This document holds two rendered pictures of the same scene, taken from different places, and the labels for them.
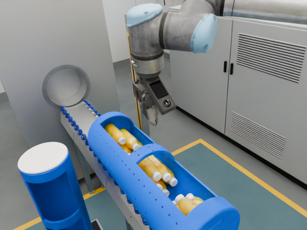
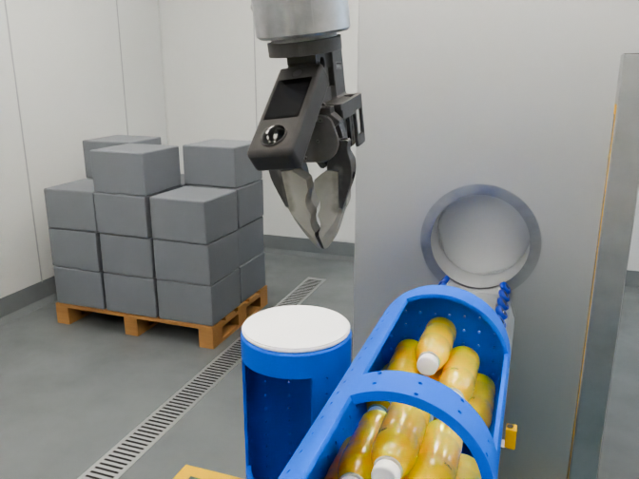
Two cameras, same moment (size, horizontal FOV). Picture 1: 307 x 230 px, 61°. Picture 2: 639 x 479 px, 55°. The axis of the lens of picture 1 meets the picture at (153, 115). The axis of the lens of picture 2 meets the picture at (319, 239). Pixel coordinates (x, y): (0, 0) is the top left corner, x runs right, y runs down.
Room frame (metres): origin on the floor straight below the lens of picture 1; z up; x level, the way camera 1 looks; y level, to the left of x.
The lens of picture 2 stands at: (0.33, -0.47, 1.67)
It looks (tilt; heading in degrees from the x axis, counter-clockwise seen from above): 16 degrees down; 50
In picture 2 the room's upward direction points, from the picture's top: straight up
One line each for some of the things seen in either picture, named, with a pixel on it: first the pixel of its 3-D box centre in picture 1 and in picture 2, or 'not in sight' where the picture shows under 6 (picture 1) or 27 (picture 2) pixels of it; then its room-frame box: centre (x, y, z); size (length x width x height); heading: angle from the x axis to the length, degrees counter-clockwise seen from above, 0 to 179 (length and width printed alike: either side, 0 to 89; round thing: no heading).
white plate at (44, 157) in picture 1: (43, 156); (296, 327); (1.21, 0.66, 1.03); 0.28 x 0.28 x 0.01
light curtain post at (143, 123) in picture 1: (144, 132); (587, 428); (1.63, 0.08, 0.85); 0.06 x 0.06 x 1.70; 30
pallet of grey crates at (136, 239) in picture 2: not in sight; (161, 231); (2.09, 3.28, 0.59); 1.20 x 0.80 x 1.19; 120
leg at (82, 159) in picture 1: (84, 169); not in sight; (1.89, 0.70, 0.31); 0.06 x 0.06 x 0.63; 30
